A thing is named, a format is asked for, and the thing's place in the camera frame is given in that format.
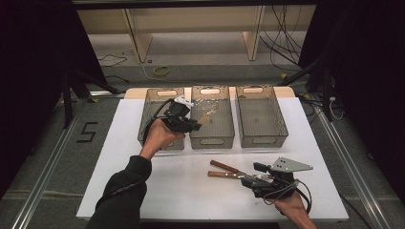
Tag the person's left hand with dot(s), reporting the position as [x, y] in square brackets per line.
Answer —
[159, 136]

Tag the aluminium floor rail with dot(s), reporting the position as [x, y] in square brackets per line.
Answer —
[356, 168]
[47, 171]

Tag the black tripod stand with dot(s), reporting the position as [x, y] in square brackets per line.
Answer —
[67, 95]
[326, 92]

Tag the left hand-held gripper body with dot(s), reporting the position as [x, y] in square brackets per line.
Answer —
[176, 119]

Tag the black curtain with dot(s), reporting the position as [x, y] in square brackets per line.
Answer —
[31, 79]
[372, 79]

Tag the smoky clear plastic bin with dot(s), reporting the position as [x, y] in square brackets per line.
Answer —
[149, 127]
[216, 133]
[261, 120]

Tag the yellow tape roll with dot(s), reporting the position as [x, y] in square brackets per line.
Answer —
[155, 70]

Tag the person's right hand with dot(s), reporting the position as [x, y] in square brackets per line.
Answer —
[293, 206]

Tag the light wooden desk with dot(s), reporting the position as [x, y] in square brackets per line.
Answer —
[143, 41]

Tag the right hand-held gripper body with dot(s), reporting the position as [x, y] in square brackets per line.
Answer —
[283, 178]

